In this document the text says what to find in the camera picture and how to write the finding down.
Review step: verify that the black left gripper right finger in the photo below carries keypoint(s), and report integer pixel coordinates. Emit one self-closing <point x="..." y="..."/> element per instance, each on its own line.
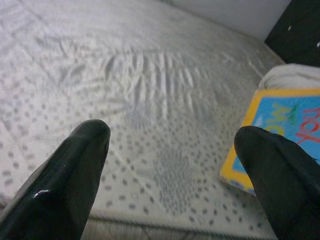
<point x="287" y="185"/>

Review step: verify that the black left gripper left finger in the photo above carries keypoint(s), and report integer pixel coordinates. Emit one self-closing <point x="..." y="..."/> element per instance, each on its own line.
<point x="57" y="185"/>

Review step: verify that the blue yellow children's book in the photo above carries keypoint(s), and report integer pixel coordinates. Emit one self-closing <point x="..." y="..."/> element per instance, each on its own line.
<point x="277" y="117"/>

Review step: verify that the white printed pillow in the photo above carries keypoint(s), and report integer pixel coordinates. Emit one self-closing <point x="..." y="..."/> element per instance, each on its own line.
<point x="292" y="77"/>

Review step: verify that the grey quilted mattress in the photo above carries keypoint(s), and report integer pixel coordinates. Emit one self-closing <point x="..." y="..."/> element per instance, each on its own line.
<point x="125" y="87"/>

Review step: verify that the black tufted headboard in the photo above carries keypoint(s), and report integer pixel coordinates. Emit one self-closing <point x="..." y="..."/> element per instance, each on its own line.
<point x="297" y="30"/>

